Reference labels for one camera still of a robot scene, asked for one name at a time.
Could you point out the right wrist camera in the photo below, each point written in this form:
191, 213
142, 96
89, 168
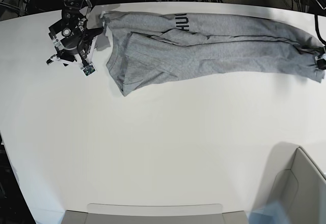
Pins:
88, 70

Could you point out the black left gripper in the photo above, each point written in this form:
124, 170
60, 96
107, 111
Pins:
320, 61

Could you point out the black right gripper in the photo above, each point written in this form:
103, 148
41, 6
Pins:
73, 41

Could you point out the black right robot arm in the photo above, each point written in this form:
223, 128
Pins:
83, 6

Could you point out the grey cardboard box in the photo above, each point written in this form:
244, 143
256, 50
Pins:
298, 194

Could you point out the grey T-shirt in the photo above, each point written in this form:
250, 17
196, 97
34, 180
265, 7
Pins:
152, 49

